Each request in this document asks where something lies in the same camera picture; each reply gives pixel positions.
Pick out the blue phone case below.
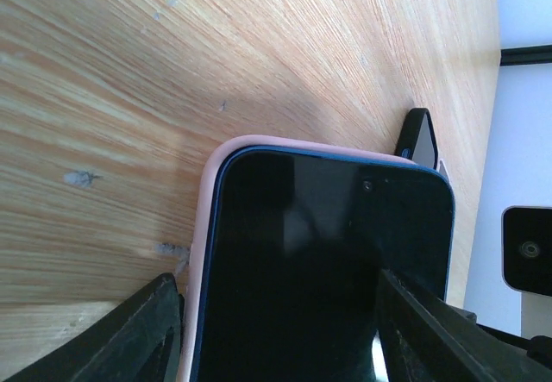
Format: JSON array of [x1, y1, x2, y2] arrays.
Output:
[[190, 146, 455, 381]]

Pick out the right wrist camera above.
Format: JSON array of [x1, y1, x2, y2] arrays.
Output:
[[502, 206, 552, 297]]

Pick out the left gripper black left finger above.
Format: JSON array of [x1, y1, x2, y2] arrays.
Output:
[[9, 272, 184, 381]]

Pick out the black frame bar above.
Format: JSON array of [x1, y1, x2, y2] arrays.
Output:
[[500, 45, 552, 66]]

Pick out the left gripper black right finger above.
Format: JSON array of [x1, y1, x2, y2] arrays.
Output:
[[377, 270, 551, 381]]

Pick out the black phone case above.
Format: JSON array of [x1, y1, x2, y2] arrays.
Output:
[[394, 108, 438, 170]]

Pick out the pink translucent phone case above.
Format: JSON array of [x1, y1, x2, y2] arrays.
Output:
[[176, 135, 420, 381]]

